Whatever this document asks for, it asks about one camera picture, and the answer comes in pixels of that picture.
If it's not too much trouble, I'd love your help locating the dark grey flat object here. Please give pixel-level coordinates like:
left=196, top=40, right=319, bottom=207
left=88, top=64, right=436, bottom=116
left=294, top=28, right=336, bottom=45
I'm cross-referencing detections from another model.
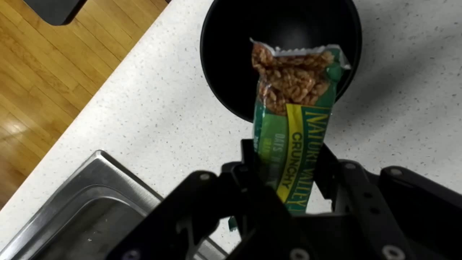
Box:
left=23, top=0, right=89, bottom=28

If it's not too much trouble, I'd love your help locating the green granola bar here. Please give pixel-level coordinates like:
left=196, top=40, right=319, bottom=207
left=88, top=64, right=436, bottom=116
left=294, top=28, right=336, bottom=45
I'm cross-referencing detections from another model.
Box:
left=248, top=38, right=352, bottom=217

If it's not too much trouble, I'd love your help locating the black bowl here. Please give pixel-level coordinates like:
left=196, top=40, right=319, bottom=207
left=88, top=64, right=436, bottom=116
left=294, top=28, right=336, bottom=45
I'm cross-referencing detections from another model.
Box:
left=197, top=0, right=363, bottom=123

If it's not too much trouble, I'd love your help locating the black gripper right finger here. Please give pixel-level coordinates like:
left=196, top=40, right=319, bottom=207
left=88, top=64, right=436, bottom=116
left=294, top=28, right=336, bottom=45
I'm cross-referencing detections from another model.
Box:
left=313, top=144, right=462, bottom=260

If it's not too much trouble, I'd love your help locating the stainless steel double sink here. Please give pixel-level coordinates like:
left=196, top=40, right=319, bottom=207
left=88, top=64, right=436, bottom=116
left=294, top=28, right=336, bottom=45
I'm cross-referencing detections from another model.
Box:
left=0, top=148, right=228, bottom=260

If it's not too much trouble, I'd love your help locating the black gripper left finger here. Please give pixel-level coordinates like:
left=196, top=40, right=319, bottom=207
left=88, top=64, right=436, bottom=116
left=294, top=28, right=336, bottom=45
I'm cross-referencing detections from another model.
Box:
left=106, top=139, right=295, bottom=260

